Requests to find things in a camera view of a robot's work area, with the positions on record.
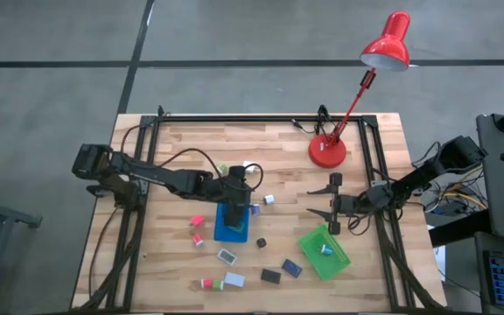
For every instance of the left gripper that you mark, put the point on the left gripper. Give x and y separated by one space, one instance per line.
238 192

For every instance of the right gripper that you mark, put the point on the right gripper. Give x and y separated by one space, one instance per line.
348 204

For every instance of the green white wall charger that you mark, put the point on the green white wall charger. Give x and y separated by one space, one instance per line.
219 285
222 169

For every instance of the white charger with black rim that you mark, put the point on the white charger with black rim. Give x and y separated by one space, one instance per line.
269 200

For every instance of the teal white wall charger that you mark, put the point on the teal white wall charger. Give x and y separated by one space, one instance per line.
326 249

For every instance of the pink small block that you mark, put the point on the pink small block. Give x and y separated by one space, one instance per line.
197 220

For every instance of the white charger with black top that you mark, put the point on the white charger with black top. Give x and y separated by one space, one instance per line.
261 243

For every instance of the dark blue power bank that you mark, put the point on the dark blue power bank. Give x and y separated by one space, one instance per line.
291 268

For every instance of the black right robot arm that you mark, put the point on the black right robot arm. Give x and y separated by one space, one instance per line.
409 179

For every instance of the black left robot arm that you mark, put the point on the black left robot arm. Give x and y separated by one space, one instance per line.
164 177

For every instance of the blue plastic basket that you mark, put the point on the blue plastic basket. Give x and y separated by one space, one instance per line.
223 234

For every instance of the red desk lamp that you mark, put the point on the red desk lamp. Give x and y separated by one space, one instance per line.
327 151

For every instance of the green plastic basket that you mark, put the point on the green plastic basket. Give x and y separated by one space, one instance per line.
335 262

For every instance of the white power bank with screen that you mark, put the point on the white power bank with screen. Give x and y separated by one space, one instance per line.
227 257

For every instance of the black power bank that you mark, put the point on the black power bank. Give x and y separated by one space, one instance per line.
270 276

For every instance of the grey equipment cart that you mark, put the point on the grey equipment cart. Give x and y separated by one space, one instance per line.
492 188

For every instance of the purple white wall charger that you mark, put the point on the purple white wall charger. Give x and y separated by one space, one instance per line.
255 209

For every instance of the black aluminium rig frame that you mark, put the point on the black aluminium rig frame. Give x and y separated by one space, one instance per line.
256 118

